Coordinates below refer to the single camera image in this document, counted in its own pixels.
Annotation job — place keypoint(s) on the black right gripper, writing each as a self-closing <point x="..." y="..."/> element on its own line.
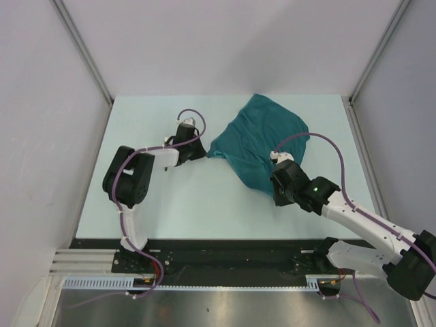
<point x="278" y="200"/>

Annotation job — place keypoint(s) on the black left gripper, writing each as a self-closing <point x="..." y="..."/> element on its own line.
<point x="201" y="153"/>

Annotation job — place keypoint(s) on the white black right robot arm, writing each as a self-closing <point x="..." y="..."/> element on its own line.
<point x="402" y="258"/>

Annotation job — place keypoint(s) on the left aluminium corner post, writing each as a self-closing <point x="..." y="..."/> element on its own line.
<point x="82" y="49"/>

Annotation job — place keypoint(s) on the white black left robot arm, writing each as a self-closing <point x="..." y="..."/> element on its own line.
<point x="129" y="176"/>

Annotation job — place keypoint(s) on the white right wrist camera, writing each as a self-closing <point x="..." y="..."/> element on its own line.
<point x="279" y="157"/>

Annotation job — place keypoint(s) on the teal cloth napkin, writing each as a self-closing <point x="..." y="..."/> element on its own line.
<point x="247" y="141"/>

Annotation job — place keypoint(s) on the right aluminium corner post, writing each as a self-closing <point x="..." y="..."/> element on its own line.
<point x="382" y="44"/>

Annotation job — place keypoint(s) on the aluminium frame rail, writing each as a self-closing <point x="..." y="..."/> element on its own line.
<point x="421" y="309"/>

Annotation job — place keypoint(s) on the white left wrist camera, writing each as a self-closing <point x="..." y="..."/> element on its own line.
<point x="189" y="121"/>

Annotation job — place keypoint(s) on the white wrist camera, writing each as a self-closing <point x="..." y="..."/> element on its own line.
<point x="189" y="121"/>
<point x="279" y="157"/>

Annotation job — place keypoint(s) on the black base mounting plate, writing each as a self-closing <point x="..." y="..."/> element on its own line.
<point x="288" y="256"/>

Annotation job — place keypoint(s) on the aluminium corner post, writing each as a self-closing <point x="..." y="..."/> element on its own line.
<point x="82" y="49"/>
<point x="382" y="44"/>

